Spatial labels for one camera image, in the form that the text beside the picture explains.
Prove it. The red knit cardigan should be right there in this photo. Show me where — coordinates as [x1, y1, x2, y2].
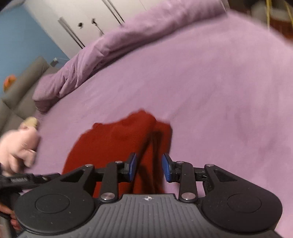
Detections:
[62, 111, 172, 195]

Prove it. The person's left hand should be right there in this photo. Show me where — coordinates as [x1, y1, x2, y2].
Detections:
[1, 125, 40, 176]

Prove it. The grey padded headboard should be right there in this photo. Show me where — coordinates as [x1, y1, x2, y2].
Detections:
[1, 57, 59, 134]

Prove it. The purple bed sheet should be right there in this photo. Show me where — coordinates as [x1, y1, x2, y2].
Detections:
[30, 11, 292, 237]

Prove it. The orange plush toy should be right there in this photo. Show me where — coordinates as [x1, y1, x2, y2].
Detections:
[3, 74, 16, 92]

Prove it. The purple rolled duvet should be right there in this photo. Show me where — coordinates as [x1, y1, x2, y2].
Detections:
[32, 1, 226, 114]

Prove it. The white wardrobe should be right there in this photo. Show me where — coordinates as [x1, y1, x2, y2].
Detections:
[24, 0, 159, 59]

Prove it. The yellow-legged side table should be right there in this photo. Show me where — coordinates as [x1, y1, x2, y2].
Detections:
[250, 1, 292, 39]

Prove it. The wall power socket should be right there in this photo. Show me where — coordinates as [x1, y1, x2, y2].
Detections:
[50, 57, 59, 67]

